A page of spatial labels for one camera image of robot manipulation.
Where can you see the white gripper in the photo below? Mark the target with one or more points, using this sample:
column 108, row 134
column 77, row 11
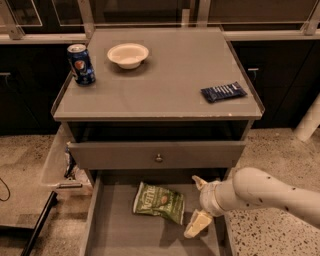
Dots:
column 208, row 196

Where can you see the green jalapeno chip bag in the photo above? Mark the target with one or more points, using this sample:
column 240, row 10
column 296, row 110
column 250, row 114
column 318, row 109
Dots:
column 158, row 201

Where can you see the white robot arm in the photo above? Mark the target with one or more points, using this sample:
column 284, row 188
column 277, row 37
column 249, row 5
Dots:
column 251, row 188

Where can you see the round metal drawer knob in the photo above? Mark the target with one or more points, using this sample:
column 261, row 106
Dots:
column 159, row 158

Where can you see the grey top drawer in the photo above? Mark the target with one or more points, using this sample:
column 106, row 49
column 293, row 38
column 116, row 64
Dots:
column 141, row 155

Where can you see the grey drawer cabinet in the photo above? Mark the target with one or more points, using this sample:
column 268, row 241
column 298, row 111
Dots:
column 161, row 100

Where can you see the grey open middle drawer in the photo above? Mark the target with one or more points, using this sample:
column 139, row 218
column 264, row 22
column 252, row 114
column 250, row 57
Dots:
column 113, row 229

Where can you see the dark blue snack bar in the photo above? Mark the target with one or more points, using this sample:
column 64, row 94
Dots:
column 223, row 92

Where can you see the snack wrappers in bin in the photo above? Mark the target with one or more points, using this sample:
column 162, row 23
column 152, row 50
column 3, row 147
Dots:
column 73, row 172

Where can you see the clear plastic bin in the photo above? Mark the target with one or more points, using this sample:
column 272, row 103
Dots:
column 54, row 168

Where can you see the black metal floor bar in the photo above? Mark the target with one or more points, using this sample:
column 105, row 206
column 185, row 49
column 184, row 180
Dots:
column 51, row 201

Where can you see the blue pepsi can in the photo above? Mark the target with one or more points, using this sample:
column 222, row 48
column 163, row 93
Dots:
column 81, row 66

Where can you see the metal railing frame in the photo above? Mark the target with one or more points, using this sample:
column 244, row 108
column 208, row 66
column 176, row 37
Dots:
column 62, row 21

